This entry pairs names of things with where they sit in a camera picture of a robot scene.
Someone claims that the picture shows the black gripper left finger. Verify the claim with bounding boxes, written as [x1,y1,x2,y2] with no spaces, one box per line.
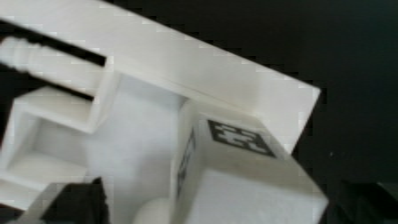
[16,176,108,224]

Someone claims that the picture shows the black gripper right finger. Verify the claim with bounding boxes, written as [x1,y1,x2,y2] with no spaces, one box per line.
[334,181,398,224]

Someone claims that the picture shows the white tagged chair leg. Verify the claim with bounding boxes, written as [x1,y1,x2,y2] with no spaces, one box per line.
[170,101,328,224]

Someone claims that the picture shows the white chair seat part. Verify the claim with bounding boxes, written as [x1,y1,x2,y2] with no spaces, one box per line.
[0,37,181,224]

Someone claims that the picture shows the white fence frame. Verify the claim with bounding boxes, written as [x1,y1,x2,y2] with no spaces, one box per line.
[0,0,319,150]

